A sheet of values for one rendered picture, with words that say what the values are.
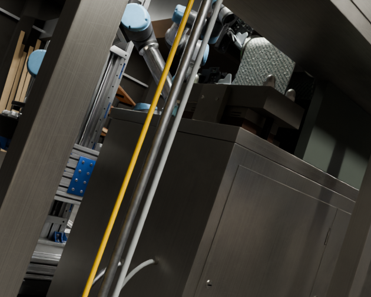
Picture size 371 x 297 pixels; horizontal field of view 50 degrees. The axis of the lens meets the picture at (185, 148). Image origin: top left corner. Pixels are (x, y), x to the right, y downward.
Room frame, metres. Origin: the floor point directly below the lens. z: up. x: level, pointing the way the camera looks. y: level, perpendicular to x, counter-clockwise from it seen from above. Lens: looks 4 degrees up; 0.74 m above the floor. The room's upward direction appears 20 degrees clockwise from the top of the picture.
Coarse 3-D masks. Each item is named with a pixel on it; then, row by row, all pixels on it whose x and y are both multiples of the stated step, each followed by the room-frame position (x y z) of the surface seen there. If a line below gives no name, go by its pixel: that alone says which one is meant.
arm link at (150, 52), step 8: (152, 40) 1.70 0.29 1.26; (144, 48) 1.70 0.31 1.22; (152, 48) 1.70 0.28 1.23; (144, 56) 1.72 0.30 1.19; (152, 56) 1.70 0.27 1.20; (160, 56) 1.71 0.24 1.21; (152, 64) 1.70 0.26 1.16; (160, 64) 1.70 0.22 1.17; (152, 72) 1.72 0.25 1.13; (160, 72) 1.69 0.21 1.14; (168, 72) 1.71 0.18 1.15; (168, 80) 1.69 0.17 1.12; (168, 88) 1.69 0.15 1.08
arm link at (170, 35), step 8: (176, 8) 1.61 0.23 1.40; (184, 8) 1.62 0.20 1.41; (176, 16) 1.62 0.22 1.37; (192, 16) 1.62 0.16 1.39; (176, 24) 1.70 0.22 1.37; (192, 24) 1.63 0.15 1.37; (168, 32) 1.91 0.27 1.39; (176, 32) 1.78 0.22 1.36; (184, 32) 1.76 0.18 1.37; (168, 40) 1.95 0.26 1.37
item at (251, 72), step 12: (252, 60) 1.33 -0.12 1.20; (264, 60) 1.29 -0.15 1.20; (276, 60) 1.25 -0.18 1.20; (288, 60) 1.21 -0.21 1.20; (240, 72) 1.36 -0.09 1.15; (252, 72) 1.32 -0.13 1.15; (264, 72) 1.28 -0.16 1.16; (276, 72) 1.24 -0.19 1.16; (288, 72) 1.20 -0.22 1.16; (240, 84) 1.35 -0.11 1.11; (252, 84) 1.30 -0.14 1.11; (276, 84) 1.22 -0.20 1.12; (288, 84) 1.19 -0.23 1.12
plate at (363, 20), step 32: (224, 0) 0.85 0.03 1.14; (256, 0) 0.80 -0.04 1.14; (288, 0) 0.76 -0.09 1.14; (320, 0) 0.72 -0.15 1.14; (352, 0) 0.75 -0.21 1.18; (288, 32) 0.90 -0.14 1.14; (320, 32) 0.84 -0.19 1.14; (352, 32) 0.80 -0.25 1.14; (320, 64) 1.01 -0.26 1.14; (352, 64) 0.95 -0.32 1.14; (352, 96) 1.16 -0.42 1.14
